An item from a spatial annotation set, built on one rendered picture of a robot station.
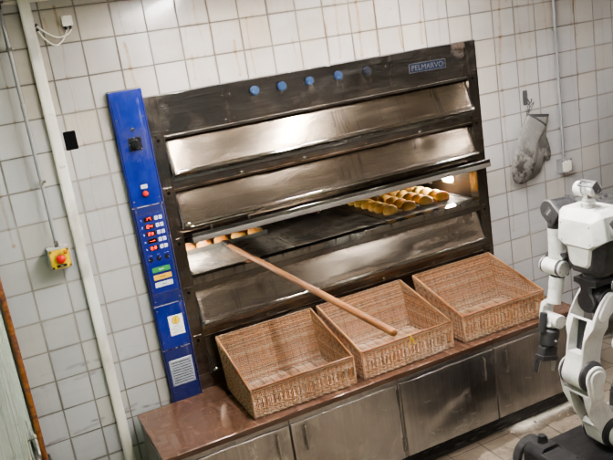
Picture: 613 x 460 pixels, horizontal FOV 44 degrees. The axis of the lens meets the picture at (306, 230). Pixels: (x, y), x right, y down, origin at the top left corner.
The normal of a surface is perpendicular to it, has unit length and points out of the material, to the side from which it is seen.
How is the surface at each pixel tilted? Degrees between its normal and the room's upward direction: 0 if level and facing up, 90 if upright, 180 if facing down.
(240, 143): 70
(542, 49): 90
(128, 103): 90
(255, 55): 90
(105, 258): 90
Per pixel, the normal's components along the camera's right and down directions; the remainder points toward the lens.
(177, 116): 0.43, 0.17
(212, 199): 0.35, -0.17
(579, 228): -0.89, 0.24
